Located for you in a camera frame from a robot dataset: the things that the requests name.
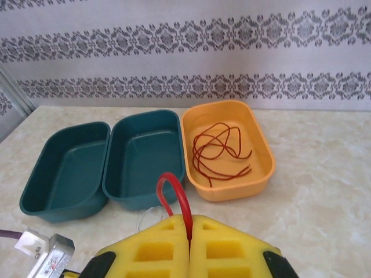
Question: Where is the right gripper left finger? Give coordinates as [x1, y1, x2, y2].
[79, 214, 192, 278]

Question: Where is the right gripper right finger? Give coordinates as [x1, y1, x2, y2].
[190, 214, 299, 278]

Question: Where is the thin white cable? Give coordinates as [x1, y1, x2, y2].
[135, 206, 172, 233]

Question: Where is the thin red cable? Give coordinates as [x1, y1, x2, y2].
[192, 124, 252, 188]
[156, 171, 194, 243]
[191, 123, 253, 188]

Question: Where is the teal plastic bin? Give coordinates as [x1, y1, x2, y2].
[101, 109, 187, 212]
[19, 121, 112, 224]

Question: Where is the yellow plastic bin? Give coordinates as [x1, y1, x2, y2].
[180, 99, 276, 202]

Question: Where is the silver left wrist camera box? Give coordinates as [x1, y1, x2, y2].
[13, 227, 77, 278]

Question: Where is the aluminium frame post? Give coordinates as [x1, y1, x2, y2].
[0, 62, 38, 143]

